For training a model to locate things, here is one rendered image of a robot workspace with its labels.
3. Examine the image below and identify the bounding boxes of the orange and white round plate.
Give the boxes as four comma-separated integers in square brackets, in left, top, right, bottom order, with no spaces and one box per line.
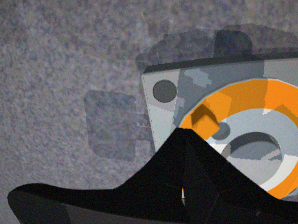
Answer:
[177,76,298,200]

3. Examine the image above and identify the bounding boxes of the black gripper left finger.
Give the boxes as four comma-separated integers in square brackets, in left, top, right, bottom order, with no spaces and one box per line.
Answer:
[7,128,190,224]

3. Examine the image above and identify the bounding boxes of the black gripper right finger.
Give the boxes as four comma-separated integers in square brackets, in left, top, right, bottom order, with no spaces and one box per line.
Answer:
[182,128,298,224]

